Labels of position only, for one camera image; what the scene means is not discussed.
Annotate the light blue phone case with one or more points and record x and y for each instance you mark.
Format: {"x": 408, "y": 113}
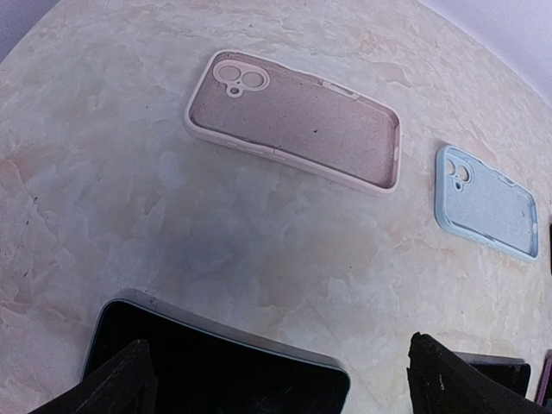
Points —
{"x": 480, "y": 203}

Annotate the blue-edged phone middle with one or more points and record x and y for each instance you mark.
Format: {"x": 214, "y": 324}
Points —
{"x": 512, "y": 373}

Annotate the black phone case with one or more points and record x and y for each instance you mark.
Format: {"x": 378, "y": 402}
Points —
{"x": 550, "y": 246}

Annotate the teal-edged phone left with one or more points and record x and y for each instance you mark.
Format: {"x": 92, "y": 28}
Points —
{"x": 207, "y": 367}

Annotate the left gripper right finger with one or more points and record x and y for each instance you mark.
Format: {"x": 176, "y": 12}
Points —
{"x": 441, "y": 382}

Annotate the pink phone case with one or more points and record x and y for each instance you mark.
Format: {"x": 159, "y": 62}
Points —
{"x": 299, "y": 119}

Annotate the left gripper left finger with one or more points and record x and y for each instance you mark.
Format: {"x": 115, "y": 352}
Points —
{"x": 124, "y": 384}

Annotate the purple phone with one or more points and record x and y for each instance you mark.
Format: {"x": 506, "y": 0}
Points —
{"x": 543, "y": 393}

